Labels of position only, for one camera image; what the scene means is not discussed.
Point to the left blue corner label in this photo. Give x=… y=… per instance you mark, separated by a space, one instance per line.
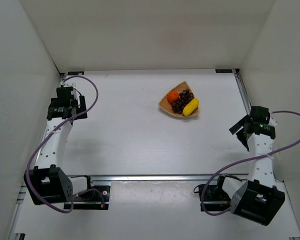
x=75 y=73

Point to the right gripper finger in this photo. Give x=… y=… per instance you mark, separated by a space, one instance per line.
x=243 y=138
x=241 y=127

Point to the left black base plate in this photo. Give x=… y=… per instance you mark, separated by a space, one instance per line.
x=98 y=199

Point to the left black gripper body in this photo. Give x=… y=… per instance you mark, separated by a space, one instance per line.
x=78 y=106

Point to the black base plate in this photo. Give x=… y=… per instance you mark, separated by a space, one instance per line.
x=98 y=199
x=215 y=200

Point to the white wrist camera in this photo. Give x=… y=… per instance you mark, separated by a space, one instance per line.
x=68 y=82
x=273 y=122

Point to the yellow fake fruit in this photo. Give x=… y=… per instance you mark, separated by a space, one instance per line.
x=192 y=108

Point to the fake orange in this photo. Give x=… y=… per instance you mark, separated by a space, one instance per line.
x=172 y=96

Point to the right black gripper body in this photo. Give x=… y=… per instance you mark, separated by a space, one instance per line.
x=245 y=127

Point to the front aluminium frame rail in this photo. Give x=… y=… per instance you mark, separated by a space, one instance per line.
x=145 y=177

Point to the purple fake grape bunch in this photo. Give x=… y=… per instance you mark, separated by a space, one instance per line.
x=184 y=98

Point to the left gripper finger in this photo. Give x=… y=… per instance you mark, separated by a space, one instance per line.
x=78 y=115
x=82 y=103

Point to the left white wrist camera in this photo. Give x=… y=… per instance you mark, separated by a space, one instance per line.
x=68 y=82

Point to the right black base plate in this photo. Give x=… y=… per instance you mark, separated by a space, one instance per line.
x=215 y=200

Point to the right aluminium frame rail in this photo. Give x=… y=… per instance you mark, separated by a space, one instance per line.
x=255 y=125

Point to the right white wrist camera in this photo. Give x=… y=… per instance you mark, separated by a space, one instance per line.
x=273 y=122

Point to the blue corner label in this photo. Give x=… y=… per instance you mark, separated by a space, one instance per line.
x=75 y=73
x=223 y=71

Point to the woven triangular fruit bowl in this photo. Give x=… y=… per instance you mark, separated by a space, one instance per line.
x=166 y=106

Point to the right blue corner label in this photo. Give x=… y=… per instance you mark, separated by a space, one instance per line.
x=223 y=71

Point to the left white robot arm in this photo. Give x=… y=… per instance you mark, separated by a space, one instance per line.
x=47 y=177

